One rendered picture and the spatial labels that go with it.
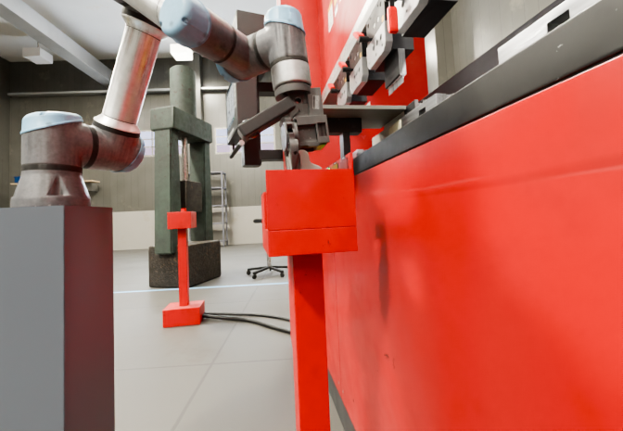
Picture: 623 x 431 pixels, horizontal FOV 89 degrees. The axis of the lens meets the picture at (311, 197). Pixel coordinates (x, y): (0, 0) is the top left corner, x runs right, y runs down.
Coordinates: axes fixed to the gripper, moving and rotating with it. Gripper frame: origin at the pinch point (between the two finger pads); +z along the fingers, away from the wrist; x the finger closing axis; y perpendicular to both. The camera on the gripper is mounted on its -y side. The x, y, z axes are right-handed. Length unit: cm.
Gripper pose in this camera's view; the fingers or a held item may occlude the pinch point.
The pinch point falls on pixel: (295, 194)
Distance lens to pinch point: 60.8
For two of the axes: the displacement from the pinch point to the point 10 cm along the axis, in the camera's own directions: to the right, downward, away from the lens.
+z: 1.3, 9.9, -0.4
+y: 9.7, -1.2, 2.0
